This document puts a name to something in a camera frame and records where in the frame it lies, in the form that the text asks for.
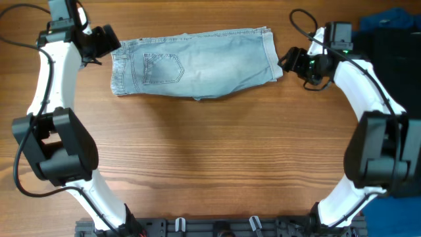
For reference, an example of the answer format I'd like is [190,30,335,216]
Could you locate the light blue denim shorts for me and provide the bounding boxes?
[111,26,283,100]

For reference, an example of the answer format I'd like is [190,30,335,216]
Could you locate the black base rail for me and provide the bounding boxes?
[74,215,368,237]

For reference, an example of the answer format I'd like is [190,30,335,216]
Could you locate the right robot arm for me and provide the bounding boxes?
[278,47,420,235]

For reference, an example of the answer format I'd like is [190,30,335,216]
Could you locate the black t-shirt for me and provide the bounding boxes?
[351,27,421,198]

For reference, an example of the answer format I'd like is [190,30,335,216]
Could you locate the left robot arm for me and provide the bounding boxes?
[12,25,144,236]

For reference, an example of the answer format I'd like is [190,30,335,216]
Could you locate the dark blue garment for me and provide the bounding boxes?
[353,8,420,236]

